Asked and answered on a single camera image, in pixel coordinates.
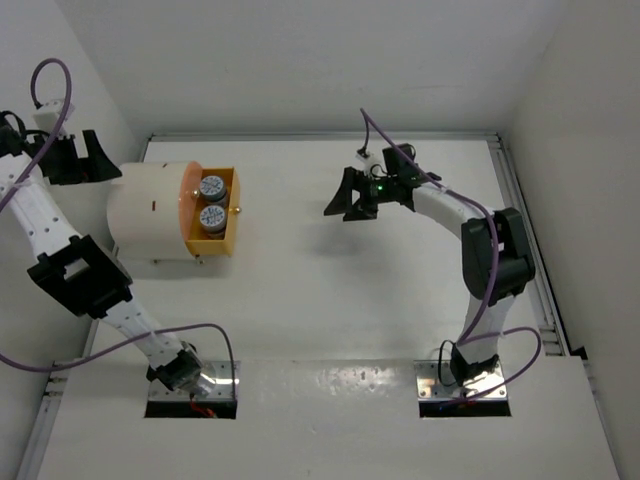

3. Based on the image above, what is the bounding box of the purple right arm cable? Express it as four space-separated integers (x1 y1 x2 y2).
359 108 544 401

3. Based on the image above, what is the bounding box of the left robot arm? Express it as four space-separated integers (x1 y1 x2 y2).
1 120 203 396

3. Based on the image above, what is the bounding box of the yellow bottom drawer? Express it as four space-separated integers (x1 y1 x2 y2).
185 168 241 259

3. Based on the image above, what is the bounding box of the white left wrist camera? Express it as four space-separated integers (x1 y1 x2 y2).
33 99 75 133

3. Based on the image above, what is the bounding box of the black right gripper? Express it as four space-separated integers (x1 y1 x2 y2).
325 167 398 222

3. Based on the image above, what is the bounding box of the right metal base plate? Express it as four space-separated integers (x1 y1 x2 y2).
413 360 508 403

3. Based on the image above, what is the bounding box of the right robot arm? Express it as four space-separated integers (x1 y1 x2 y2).
324 143 536 386

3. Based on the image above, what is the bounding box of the cream cabinet with legs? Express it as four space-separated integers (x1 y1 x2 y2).
107 162 194 260

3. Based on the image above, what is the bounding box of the blue white jar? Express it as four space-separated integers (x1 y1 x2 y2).
199 205 227 236
199 175 228 208

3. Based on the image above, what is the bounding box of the orange drawer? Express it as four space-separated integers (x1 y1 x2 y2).
179 161 203 241

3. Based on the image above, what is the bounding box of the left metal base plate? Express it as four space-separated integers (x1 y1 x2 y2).
147 360 240 402

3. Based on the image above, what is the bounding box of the metal base plate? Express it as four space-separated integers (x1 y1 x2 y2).
413 360 508 403
147 360 240 402

